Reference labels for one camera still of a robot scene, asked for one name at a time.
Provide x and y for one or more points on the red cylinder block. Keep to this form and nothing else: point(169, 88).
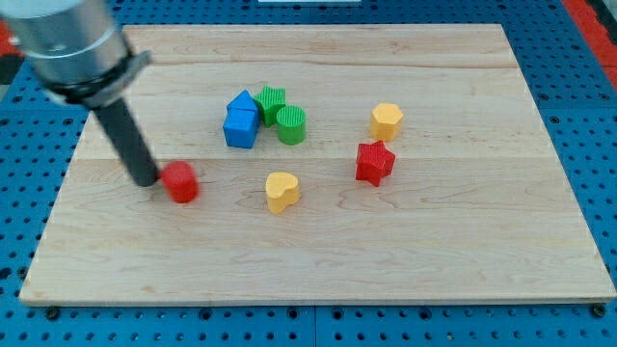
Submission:
point(180, 181)

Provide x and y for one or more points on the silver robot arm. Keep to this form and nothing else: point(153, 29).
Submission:
point(77, 49)

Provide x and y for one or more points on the yellow hexagon block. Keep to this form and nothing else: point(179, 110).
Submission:
point(385, 122)

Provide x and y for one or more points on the wooden board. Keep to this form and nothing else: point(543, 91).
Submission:
point(476, 211)

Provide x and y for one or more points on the yellow heart block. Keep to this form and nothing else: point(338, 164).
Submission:
point(282, 189)

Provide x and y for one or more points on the green cylinder block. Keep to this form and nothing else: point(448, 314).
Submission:
point(291, 125)

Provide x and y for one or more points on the red star block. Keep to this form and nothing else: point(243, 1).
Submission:
point(374, 162)

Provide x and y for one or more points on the blue cube block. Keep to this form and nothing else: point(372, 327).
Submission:
point(240, 128)

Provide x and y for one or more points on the green star block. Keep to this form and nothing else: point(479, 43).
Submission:
point(268, 102)

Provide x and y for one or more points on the blue triangle block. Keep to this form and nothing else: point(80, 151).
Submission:
point(243, 101)

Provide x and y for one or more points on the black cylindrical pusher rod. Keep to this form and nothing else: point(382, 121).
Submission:
point(124, 134)

